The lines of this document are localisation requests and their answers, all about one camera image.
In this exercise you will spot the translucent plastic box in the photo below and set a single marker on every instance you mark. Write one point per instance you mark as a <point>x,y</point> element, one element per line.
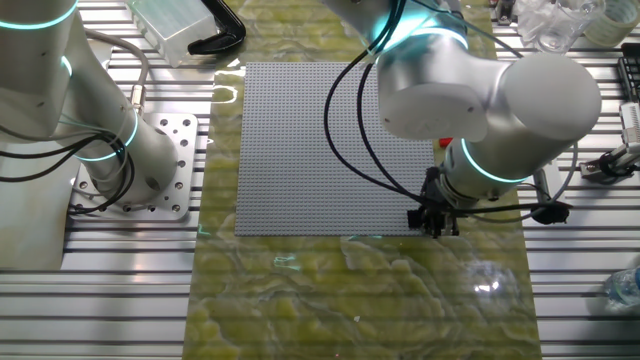
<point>170,30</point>

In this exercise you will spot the black Lego plate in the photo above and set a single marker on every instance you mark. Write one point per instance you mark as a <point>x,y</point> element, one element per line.
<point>416,219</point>

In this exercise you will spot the large grey Lego baseplate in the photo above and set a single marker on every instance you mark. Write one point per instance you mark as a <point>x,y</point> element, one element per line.
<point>290,150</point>

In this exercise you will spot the green marble pattern mat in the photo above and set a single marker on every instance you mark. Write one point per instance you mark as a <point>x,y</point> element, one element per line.
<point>350,300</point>

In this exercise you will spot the clear tape roll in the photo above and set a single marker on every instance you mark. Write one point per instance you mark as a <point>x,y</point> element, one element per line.
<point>615,22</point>

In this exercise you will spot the black C-clamp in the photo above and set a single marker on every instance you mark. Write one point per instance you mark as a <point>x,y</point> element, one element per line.
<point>225,35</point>

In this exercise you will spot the metal camera mount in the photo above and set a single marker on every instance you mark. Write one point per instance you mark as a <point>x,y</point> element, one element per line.
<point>600,167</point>

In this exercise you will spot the clear plastic cup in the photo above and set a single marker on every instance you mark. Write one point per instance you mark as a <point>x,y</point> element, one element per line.
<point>555,25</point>

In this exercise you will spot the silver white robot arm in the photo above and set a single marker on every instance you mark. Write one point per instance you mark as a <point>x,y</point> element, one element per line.
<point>545,95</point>

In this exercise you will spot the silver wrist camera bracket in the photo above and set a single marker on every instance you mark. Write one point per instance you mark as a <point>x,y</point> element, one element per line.
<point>542,185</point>

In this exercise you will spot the red Lego brick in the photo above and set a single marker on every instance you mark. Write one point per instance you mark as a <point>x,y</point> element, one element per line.
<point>445,142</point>

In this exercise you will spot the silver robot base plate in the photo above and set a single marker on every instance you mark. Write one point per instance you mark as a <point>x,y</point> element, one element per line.
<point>190,150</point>

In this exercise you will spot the black keyboard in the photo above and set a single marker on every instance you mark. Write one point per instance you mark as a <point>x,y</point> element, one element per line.
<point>631,70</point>

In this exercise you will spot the clear water bottle blue cap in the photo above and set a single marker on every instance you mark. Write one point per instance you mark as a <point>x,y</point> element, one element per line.
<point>625,287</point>

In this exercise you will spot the grey depth camera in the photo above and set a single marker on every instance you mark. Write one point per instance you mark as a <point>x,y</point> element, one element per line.
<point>631,125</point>

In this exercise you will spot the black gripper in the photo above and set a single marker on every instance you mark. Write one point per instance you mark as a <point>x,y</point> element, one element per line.
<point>437,195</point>

